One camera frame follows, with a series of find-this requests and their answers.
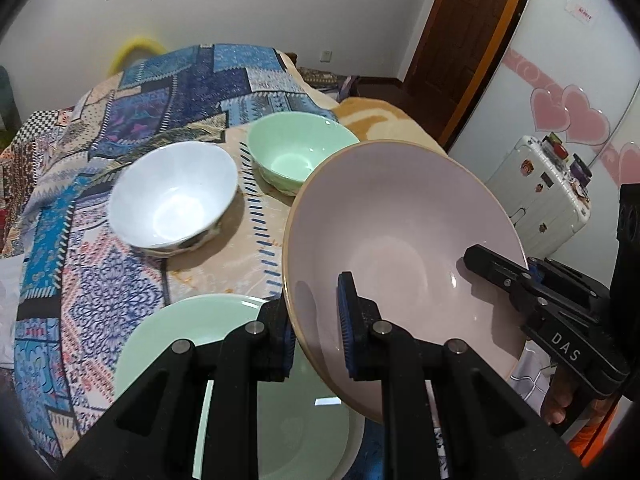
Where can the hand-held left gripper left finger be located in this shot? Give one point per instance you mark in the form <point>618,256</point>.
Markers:
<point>287,355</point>

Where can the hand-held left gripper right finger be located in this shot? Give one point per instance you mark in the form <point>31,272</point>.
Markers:
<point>346,320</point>

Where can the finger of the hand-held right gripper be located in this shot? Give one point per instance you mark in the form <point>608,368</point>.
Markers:
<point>495,266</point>
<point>565,282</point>

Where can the green plate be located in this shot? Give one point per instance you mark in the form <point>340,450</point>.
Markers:
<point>300,435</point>

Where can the pink bowl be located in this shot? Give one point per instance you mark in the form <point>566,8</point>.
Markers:
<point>400,235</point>

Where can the green bowl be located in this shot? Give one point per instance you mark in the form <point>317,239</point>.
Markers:
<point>295,150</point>

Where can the white bowl with patterned outside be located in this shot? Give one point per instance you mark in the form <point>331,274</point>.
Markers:
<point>170,195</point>

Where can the person's right forearm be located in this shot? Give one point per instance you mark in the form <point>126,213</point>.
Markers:
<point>595,435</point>

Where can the person's right hand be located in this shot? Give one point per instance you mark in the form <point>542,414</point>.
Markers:
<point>557,400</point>

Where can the white grid-patterned cloth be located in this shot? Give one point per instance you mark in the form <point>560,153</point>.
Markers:
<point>532,375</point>

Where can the white suitcase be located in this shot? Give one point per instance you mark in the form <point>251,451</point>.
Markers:
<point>540,205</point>

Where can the pile of small trinkets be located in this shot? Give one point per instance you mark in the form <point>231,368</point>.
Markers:
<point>570,160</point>

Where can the beige orange fleece blanket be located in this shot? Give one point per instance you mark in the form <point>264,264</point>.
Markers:
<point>380,120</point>

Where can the blue patchwork blanket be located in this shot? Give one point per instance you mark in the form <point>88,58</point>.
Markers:
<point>100,285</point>

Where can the white sliding wardrobe door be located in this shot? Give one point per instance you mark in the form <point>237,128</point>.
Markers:
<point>575,70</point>

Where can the wooden door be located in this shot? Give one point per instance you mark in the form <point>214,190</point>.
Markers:
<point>460,35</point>

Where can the red white sticker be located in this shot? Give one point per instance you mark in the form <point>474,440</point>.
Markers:
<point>581,12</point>

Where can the grey plush cushion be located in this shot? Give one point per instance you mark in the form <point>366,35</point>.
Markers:
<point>7,100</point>

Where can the white wall socket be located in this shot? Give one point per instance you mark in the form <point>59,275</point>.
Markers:
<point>326,55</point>

